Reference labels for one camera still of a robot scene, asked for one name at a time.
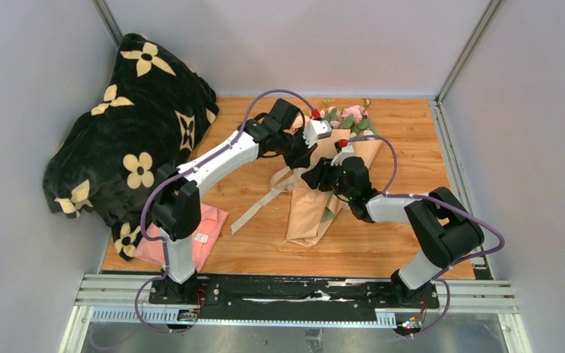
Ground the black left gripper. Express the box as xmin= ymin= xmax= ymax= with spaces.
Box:
xmin=277 ymin=127 xmax=319 ymax=171

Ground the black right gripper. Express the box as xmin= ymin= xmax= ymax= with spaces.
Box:
xmin=302 ymin=157 xmax=355 ymax=200

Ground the beige ribbon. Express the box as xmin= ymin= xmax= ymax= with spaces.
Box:
xmin=230 ymin=167 xmax=308 ymax=235

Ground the green and tan wrapping paper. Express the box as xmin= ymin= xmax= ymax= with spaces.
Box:
xmin=285 ymin=129 xmax=384 ymax=247

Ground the pink fake rose stem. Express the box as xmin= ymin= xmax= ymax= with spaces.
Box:
xmin=319 ymin=99 xmax=377 ymax=136

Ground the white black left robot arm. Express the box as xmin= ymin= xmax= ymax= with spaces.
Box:
xmin=142 ymin=99 xmax=332 ymax=304

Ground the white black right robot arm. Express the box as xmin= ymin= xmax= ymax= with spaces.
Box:
xmin=302 ymin=157 xmax=484 ymax=307

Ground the black blanket with cream flowers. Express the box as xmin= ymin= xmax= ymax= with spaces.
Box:
xmin=42 ymin=33 xmax=220 ymax=261

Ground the pink folded cloth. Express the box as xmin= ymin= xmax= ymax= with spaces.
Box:
xmin=133 ymin=203 xmax=228 ymax=271

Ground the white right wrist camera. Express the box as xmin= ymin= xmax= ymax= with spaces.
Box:
xmin=331 ymin=139 xmax=355 ymax=166

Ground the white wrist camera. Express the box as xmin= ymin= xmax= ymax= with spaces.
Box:
xmin=331 ymin=139 xmax=355 ymax=166
xmin=302 ymin=118 xmax=332 ymax=149

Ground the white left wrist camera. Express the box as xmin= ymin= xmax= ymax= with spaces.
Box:
xmin=302 ymin=118 xmax=332 ymax=149

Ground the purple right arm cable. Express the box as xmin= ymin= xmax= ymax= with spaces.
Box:
xmin=338 ymin=134 xmax=506 ymax=337

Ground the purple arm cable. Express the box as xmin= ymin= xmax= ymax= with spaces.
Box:
xmin=338 ymin=134 xmax=506 ymax=337
xmin=133 ymin=88 xmax=322 ymax=335

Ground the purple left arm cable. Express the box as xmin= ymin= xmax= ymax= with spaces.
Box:
xmin=133 ymin=88 xmax=322 ymax=335

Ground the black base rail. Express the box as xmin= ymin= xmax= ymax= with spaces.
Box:
xmin=75 ymin=274 xmax=519 ymax=330

